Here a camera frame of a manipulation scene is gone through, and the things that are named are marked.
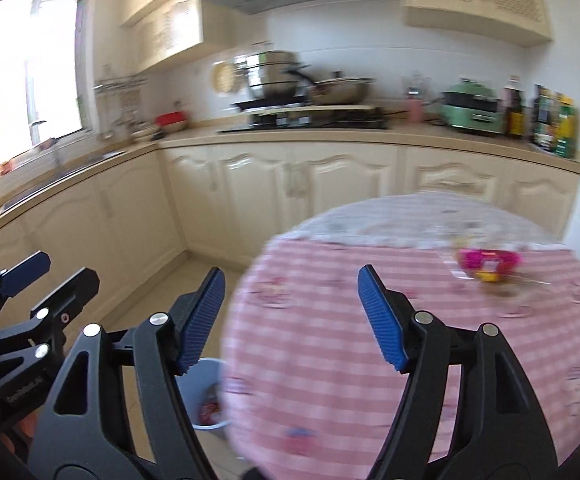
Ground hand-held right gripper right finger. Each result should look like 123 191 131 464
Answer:
358 265 557 480

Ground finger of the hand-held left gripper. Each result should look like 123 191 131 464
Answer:
0 267 99 361
0 252 51 336

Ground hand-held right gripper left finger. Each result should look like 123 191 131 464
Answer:
27 266 227 480

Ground pale blue waste bin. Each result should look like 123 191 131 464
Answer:
175 357 231 431

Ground red wrapper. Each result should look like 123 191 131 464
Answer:
199 382 221 423

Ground pink snack packet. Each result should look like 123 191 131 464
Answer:
457 247 523 283

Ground clear plastic wrapper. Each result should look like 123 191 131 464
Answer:
432 220 536 306

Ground metal tap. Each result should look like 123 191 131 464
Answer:
27 120 65 168

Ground cream base cabinets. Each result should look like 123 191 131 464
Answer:
0 142 580 321

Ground white dishes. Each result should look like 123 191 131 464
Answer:
130 122 163 142

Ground red bowl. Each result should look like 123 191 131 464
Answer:
155 112 189 133

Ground beige kitchen countertop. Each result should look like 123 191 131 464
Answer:
0 122 580 241

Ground kitchen window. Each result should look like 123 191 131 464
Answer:
0 0 93 186

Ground black gas hob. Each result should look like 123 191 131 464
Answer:
217 107 391 133

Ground pink utensil holder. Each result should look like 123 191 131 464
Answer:
405 95 425 123

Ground green electric cooker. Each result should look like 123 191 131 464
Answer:
440 79 505 136

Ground steel wok with lid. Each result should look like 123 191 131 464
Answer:
285 66 375 106

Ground round cream strainer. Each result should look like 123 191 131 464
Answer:
212 60 235 93

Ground dark sauce bottle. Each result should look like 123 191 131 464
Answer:
502 76 527 138

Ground stacked steel pot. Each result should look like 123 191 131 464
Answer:
242 50 303 102

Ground wall utensil rail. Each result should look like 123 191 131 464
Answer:
94 74 151 96

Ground cream wall cabinet row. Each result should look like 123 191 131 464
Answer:
120 0 205 73

